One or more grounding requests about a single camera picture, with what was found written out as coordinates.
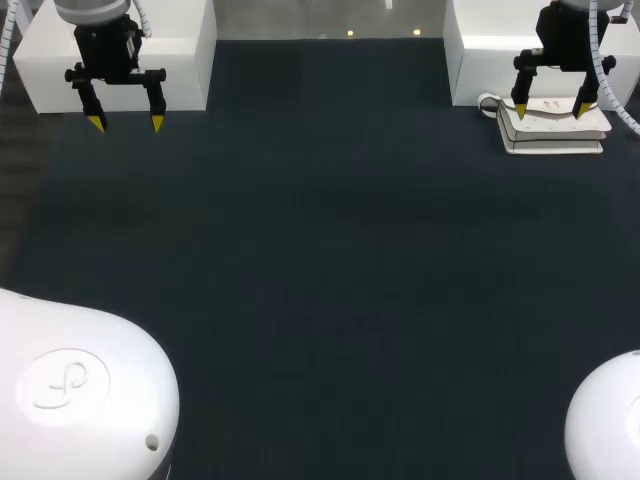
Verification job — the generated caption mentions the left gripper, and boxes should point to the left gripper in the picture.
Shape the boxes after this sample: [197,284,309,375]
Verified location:
[63,12,168,135]

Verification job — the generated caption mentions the white handbag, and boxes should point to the white handbag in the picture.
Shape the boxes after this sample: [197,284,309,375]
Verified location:
[476,92,614,156]

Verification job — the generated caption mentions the large white block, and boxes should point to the large white block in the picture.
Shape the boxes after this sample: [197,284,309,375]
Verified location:
[442,0,640,108]
[12,0,218,116]

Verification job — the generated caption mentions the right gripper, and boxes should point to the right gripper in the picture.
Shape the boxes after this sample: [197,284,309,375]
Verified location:
[510,1,618,121]

